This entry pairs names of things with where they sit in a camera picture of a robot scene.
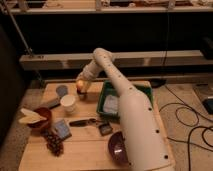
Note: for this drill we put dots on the purple bowl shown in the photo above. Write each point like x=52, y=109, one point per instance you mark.
x=116, y=148

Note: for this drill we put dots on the beige wooden spatula pieces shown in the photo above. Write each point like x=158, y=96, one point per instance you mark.
x=30, y=117

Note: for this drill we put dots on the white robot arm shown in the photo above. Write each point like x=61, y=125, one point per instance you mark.
x=144, y=143

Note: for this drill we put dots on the red bowl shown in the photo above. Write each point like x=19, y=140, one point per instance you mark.
x=44, y=124

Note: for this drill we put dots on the black handled tool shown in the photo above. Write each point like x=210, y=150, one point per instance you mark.
x=82, y=123

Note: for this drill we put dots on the small metal cup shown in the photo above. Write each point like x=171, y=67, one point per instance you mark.
x=82, y=96

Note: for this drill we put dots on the white sponge block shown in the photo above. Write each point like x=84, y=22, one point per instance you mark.
x=110, y=104

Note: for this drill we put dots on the dark red grapes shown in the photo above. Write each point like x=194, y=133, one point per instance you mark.
x=54, y=143

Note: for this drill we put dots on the yellow apple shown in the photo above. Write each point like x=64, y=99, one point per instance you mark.
x=79, y=89

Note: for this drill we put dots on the green plastic tray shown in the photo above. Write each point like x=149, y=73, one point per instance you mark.
x=108, y=89

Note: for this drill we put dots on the small dark box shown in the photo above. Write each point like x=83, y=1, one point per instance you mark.
x=105, y=129

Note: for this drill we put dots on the white paper cup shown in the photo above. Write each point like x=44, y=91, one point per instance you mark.
x=68, y=102

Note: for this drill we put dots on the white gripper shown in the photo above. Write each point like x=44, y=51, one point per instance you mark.
x=88, y=74

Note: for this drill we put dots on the blue sponge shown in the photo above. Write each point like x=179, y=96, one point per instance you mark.
x=62, y=129

